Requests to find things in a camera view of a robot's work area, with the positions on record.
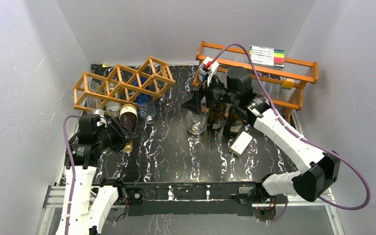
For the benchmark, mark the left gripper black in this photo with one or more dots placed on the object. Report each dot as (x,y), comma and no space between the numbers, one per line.
(122,134)

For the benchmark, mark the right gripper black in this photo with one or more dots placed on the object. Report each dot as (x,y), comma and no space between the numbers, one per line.
(193,103)

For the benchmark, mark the clear glass bottle black cap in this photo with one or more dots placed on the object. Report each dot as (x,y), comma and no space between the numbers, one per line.
(196,122)

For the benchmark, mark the brown wine bottle gold cap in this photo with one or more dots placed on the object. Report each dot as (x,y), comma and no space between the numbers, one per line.
(128,117)

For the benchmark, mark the dark wine bottle brown label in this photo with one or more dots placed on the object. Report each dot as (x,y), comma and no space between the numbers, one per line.
(216,115)

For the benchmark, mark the clear glass bottle white label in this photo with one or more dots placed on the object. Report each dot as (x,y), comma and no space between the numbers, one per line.
(113,108)

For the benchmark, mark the dark wine bottle cream label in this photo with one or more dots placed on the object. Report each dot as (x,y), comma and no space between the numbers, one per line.
(233,123)

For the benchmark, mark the clear square bottle dark cap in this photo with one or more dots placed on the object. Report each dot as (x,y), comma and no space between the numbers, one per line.
(93,102)

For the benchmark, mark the blue plastic bottle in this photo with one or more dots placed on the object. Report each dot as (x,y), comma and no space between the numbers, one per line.
(146,108)

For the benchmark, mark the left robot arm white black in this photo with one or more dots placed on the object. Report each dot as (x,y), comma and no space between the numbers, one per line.
(95,134)

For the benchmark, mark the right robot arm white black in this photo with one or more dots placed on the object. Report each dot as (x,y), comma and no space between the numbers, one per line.
(317,169)

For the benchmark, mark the orange wooden wine rack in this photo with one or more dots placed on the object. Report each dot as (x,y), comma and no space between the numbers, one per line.
(153,77)

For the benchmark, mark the orange wooden shelf rack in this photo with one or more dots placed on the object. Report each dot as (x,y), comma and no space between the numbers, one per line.
(302,72)

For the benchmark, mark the blue lidded jar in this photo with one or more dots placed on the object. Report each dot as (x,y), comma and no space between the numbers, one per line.
(203,72)

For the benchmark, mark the white small box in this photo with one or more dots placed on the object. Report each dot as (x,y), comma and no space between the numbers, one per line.
(241,143)

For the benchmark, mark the marker pen pack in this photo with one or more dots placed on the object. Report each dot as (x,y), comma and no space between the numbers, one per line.
(267,56)

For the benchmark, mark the yellow block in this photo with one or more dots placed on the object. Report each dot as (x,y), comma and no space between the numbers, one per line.
(288,83)

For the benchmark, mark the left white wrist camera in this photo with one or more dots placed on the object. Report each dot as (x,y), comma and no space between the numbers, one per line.
(102,121)

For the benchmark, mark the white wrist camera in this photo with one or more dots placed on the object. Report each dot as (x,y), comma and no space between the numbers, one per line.
(102,121)
(212,67)

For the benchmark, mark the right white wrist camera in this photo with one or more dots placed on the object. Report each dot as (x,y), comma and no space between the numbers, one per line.
(212,67)

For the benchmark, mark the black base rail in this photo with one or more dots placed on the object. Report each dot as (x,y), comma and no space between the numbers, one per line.
(240,198)

